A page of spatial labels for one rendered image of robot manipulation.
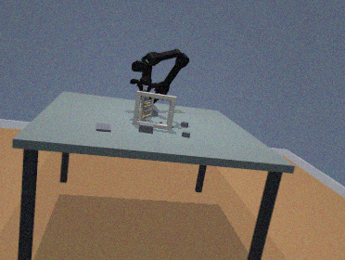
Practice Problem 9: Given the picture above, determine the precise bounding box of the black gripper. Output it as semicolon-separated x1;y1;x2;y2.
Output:
130;72;160;93

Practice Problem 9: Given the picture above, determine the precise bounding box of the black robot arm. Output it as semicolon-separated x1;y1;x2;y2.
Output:
132;48;189;95

